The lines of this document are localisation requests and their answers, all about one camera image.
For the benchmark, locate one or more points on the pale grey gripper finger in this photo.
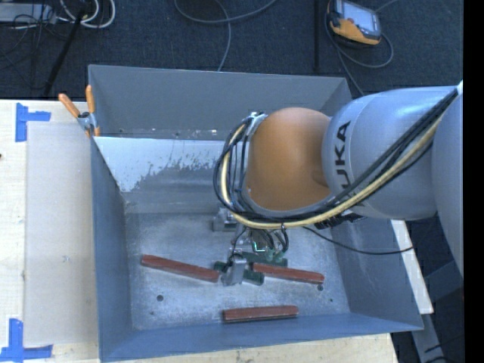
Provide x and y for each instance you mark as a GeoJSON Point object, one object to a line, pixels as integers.
{"type": "Point", "coordinates": [235, 271]}

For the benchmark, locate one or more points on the dark green flat block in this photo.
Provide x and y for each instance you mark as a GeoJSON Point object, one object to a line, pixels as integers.
{"type": "Point", "coordinates": [254, 277]}

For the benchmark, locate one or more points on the red-brown flat block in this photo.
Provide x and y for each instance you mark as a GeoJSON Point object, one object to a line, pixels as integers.
{"type": "Point", "coordinates": [289, 273]}
{"type": "Point", "coordinates": [260, 313]}
{"type": "Point", "coordinates": [179, 268]}

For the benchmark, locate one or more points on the grey metal bin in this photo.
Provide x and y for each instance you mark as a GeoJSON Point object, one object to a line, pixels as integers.
{"type": "Point", "coordinates": [181, 304]}

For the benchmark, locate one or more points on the black cylinder on white bracket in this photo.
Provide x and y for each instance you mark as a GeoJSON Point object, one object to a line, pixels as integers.
{"type": "Point", "coordinates": [336, 221]}

